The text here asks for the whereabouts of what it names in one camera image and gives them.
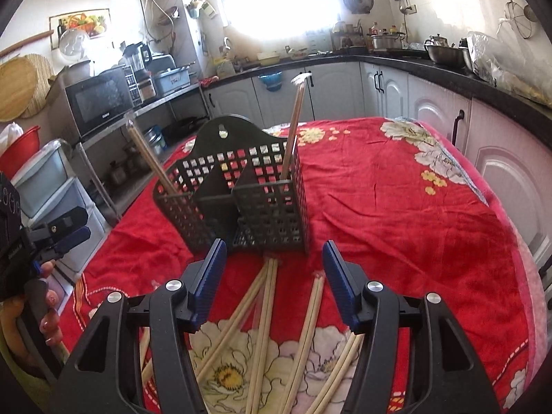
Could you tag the fruit wall poster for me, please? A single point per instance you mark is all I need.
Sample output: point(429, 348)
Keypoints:
point(86, 19)

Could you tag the wooden rolling pin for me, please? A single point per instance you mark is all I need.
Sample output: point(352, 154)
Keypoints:
point(30, 39)

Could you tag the crumpled clear plastic bag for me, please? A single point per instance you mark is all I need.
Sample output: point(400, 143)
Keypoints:
point(509, 64)

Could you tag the plastic drawer unit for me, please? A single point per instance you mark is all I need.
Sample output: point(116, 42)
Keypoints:
point(47, 172)

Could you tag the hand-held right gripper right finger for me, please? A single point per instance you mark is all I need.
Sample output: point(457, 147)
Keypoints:
point(340, 287)

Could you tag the red plastic basin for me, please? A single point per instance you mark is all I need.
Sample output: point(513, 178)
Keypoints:
point(23, 142)

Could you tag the steel cooking pot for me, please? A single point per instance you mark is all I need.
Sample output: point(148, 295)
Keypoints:
point(388, 42)

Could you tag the round woven mat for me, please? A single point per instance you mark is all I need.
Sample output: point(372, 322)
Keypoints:
point(43, 82)

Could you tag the black blender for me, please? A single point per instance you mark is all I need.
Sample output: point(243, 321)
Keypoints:
point(137, 56)

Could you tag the metal tin can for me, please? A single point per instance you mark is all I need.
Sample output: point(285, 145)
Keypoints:
point(155, 140)

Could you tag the wall outlet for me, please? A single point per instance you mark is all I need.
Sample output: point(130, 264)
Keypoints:
point(409, 9)

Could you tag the grey-blue plastic box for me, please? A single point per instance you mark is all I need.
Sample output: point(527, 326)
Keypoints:
point(172, 80)

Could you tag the small white fan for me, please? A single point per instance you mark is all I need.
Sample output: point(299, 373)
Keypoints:
point(73, 45)

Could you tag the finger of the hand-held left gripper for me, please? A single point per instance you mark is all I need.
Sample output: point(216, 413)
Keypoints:
point(71, 241)
point(69, 222)

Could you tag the person's left hand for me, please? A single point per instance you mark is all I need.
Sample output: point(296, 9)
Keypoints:
point(51, 319)

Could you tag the round wooden board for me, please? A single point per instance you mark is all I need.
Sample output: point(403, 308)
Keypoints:
point(15, 90)

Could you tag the steel basin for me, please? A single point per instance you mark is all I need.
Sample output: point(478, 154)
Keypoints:
point(444, 51)

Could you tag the black microwave oven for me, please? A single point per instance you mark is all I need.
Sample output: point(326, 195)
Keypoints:
point(99, 99)

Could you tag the white kitchen cabinets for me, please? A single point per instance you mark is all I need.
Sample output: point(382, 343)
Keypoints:
point(388, 86)

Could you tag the red floral blanket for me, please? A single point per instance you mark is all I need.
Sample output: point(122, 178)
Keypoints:
point(388, 207)

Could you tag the bright window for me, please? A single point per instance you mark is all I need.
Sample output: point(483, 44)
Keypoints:
point(276, 0)

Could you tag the striped countertop appliance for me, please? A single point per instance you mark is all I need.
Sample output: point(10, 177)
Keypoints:
point(144, 88)

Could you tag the blue plastic bag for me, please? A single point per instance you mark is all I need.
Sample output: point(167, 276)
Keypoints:
point(271, 81)

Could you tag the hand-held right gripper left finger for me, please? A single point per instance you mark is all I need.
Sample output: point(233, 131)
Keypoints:
point(211, 280)

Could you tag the black perforated utensil basket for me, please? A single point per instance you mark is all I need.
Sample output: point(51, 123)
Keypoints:
point(241, 133)

